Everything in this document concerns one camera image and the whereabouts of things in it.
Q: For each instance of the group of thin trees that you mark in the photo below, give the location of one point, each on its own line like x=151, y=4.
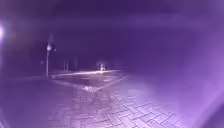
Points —
x=66, y=65

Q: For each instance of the brick paved road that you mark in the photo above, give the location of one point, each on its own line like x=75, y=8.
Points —
x=133, y=110

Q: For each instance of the street lamp post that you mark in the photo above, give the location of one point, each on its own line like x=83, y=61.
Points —
x=47, y=63

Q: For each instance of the dark traffic island ground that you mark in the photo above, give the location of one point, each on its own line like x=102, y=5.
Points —
x=90, y=80

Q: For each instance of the pale kerb of island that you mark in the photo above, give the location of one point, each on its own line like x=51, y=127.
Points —
x=100, y=87

